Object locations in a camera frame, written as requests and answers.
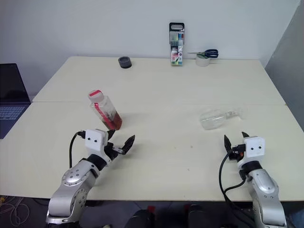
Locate dark laptop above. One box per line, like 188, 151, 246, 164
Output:
0, 63, 32, 140

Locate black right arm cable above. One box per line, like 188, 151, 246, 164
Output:
218, 152, 258, 228

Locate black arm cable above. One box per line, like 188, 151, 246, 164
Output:
218, 152, 258, 228
69, 130, 86, 168

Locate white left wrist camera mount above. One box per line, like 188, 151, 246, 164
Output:
85, 129, 108, 155

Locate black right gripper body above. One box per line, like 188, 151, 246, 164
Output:
228, 143, 247, 163

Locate dark rounded shape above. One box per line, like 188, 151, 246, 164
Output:
124, 208, 155, 228
187, 204, 215, 228

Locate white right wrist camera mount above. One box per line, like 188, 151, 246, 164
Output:
237, 136, 266, 167

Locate clear bottle with red contents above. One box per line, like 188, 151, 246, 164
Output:
87, 89, 123, 130

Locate white floor cables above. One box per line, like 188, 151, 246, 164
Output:
0, 195, 31, 226

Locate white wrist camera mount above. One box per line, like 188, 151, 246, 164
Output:
85, 129, 108, 155
237, 136, 266, 167

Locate black tape roll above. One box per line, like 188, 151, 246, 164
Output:
118, 56, 133, 69

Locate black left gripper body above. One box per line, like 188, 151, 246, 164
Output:
104, 142, 124, 164

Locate blue handled scissors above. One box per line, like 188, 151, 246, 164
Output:
186, 48, 219, 59

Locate grey partition panel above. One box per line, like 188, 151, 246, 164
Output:
264, 0, 304, 133

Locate clear plastic cup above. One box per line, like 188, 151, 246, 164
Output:
199, 106, 249, 131

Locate clear tape roll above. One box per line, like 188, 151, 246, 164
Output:
195, 53, 211, 67

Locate marker pen pack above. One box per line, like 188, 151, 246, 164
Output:
169, 22, 186, 67

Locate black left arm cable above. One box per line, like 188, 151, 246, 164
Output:
69, 130, 86, 168

